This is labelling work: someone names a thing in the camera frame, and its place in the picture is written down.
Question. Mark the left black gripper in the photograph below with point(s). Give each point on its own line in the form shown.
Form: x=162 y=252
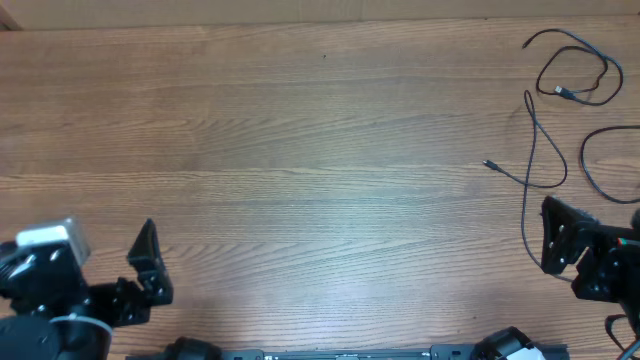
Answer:
x=113 y=302

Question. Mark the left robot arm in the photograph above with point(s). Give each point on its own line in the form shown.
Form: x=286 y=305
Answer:
x=67 y=337

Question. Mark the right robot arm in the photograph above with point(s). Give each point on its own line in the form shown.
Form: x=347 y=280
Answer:
x=630 y=312

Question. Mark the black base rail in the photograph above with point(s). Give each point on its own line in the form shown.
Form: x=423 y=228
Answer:
x=340 y=355

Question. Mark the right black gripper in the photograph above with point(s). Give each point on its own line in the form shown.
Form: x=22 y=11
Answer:
x=609 y=252

